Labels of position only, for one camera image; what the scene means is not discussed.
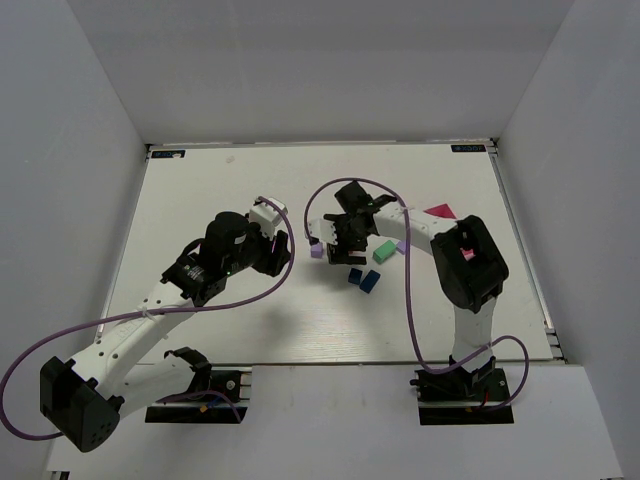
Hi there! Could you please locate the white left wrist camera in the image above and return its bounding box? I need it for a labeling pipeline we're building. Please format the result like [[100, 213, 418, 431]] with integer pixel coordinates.
[[248, 197, 288, 240]]

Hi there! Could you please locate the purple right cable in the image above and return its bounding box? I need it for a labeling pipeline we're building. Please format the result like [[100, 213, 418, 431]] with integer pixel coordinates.
[[302, 177, 530, 412]]

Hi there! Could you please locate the blue table logo sticker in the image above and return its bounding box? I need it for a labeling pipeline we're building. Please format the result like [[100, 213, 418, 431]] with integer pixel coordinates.
[[150, 150, 186, 159], [451, 144, 486, 153]]

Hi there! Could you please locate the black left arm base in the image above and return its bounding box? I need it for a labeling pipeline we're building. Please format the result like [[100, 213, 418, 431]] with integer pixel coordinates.
[[145, 347, 252, 425]]

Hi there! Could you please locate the pink plastic box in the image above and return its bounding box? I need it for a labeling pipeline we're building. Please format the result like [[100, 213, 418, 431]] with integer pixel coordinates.
[[424, 203, 457, 220]]

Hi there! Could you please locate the blue table logo sticker left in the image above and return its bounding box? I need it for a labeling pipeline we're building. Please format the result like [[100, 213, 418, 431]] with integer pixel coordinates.
[[150, 150, 186, 159]]

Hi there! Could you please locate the blue cube block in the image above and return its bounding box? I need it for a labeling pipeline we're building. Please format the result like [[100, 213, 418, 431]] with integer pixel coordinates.
[[348, 268, 363, 285]]

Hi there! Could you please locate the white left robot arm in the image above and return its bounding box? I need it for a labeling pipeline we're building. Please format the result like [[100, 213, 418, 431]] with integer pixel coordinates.
[[40, 199, 295, 453]]

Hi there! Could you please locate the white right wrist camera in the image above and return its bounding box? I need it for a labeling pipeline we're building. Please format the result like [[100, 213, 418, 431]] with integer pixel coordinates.
[[306, 218, 338, 245]]

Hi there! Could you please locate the green wood block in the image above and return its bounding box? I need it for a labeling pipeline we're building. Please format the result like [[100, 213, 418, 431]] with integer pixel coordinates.
[[372, 240, 396, 264]]

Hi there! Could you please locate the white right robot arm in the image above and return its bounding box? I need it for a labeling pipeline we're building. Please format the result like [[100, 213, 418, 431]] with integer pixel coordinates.
[[305, 178, 509, 375]]

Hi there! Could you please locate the purple cable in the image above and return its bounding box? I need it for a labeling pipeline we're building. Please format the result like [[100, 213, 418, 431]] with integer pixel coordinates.
[[0, 195, 295, 441], [302, 177, 530, 412]]

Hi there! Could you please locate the dark blue long block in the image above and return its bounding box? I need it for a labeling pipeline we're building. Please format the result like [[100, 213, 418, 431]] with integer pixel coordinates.
[[359, 270, 381, 294]]

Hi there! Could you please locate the blue table logo sticker right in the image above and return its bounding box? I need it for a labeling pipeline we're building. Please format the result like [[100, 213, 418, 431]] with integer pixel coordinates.
[[451, 144, 486, 153]]

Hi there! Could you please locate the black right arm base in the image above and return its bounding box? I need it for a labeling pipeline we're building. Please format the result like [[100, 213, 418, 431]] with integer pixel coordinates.
[[409, 368, 514, 426]]

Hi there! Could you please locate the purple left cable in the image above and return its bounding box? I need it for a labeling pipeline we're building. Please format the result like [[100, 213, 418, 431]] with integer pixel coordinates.
[[0, 195, 295, 441]]

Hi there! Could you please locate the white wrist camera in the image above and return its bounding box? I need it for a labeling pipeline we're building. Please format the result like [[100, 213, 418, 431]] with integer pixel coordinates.
[[248, 197, 288, 240], [306, 218, 338, 245]]

